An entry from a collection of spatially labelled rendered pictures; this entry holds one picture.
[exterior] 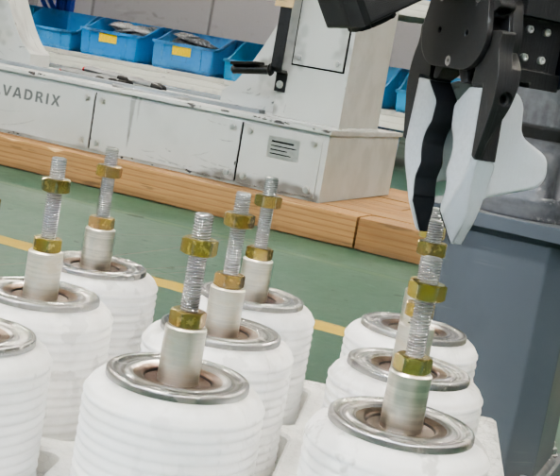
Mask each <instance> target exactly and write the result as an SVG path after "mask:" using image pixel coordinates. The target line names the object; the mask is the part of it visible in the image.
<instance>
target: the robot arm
mask: <svg viewBox="0 0 560 476"><path fill-rule="evenodd" d="M317 1H318V4H319V6H320V9H321V12H322V14H323V17H324V20H325V23H326V26H327V28H347V29H348V31H351V32H358V31H365V30H368V29H370V28H373V27H375V26H379V25H381V24H383V23H385V22H387V21H389V20H391V19H393V18H395V17H396V15H397V14H396V12H398V11H400V10H402V9H405V8H408V7H410V6H411V5H413V4H415V3H417V2H419V1H422V0H317ZM458 76H460V79H461V80H460V81H455V82H452V81H453V80H454V79H455V78H457V77H458ZM403 137H404V138H405V140H406V141H405V170H406V179H407V189H408V198H409V203H410V207H411V211H412V215H413V219H414V223H415V227H416V229H417V230H420V231H427V229H428V225H429V223H430V221H429V220H430V219H431V215H432V211H433V204H434V201H435V185H436V182H439V181H444V180H446V181H447V183H446V190H445V193H444V197H443V199H442V202H441V205H440V208H439V211H440V214H441V217H442V220H443V223H444V226H445V229H446V232H447V235H448V238H449V241H450V243H451V244H455V245H461V244H462V243H463V241H464V240H465V238H466V236H467V233H468V232H469V230H470V229H471V227H472V225H473V223H474V221H475V219H476V217H477V214H478V212H479V210H482V211H486V212H490V213H497V214H501V215H506V216H510V217H515V218H519V219H525V220H530V221H535V222H541V223H547V224H554V225H560V0H431V2H430V4H429V7H428V11H427V14H426V17H425V20H424V23H423V24H422V27H421V33H420V38H419V41H418V44H417V47H416V51H415V53H414V56H413V60H412V63H411V67H410V71H409V76H408V81H407V88H406V99H405V116H404V131H403Z"/></svg>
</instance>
